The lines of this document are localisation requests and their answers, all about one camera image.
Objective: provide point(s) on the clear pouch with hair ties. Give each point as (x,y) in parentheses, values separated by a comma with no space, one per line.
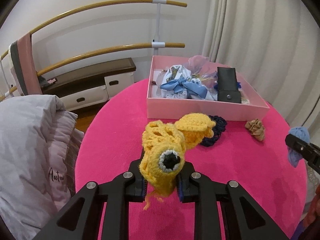
(244,99)

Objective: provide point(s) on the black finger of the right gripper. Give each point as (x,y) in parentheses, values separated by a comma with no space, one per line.
(310,153)

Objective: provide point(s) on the grey duvet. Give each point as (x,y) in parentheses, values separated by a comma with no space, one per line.
(39,147)

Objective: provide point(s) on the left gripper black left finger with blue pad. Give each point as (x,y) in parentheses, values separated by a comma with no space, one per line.
(99,211)

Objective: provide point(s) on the yellow crochet fish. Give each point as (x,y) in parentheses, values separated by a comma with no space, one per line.
(165,145)

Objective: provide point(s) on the pink grey hanging towel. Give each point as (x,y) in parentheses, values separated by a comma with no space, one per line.
(23,67)

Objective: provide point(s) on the pastel organza scrunchie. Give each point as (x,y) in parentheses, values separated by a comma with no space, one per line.
(202,67)

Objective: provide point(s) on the light blue fabric scrunchie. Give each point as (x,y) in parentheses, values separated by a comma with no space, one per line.
(300,134)

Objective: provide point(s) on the white barre stand left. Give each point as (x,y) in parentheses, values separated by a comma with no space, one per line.
(7,77)

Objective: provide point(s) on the white barre stand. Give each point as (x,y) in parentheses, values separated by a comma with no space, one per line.
(7,77)
(158,17)

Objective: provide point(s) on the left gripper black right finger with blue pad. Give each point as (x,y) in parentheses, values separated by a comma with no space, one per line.
(224,211)

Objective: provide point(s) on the cream curtain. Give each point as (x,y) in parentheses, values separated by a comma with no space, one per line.
(274,44)

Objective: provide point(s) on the white blue printed cloth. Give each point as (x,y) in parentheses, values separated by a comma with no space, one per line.
(178,82)

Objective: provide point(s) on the person's right hand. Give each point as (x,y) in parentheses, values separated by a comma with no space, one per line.
(311,221)

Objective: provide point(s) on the dark navy crochet scrunchie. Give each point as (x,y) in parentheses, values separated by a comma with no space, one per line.
(218,129)

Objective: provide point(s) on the lower wooden ballet bar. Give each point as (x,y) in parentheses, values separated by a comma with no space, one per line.
(153,45)

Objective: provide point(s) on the wooden ballet bar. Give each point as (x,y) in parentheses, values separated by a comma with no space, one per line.
(153,45)
(98,5)

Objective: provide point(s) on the pink cardboard box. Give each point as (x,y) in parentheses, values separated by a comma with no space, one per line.
(161,108)

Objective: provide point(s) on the brown top storage bench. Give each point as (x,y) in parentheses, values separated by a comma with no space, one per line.
(94,84)

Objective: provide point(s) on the pink round table cover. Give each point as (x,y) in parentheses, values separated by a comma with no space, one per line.
(113,140)

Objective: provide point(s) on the white barre stand right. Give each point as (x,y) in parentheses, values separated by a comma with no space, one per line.
(158,17)

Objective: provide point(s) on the upper wooden ballet bar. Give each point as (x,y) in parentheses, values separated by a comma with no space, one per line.
(98,5)

